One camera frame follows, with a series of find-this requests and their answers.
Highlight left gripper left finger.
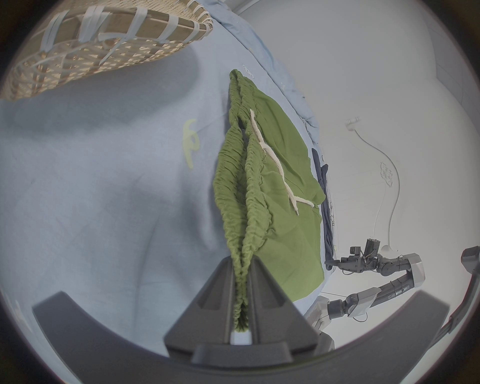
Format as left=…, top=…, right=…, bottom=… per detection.
left=164, top=257, right=238, bottom=357

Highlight dark blue garment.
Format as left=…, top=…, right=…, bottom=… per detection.
left=310, top=147, right=337, bottom=265

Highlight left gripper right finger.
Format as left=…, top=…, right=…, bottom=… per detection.
left=248, top=256, right=320, bottom=357

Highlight pale blue quilt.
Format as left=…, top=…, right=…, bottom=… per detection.
left=208, top=0, right=321, bottom=145

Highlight green shorts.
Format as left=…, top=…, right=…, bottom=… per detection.
left=212, top=68, right=327, bottom=334

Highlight round woven basket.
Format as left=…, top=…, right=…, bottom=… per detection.
left=0, top=0, right=217, bottom=102

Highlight bed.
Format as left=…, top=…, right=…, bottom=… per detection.
left=0, top=0, right=479, bottom=362

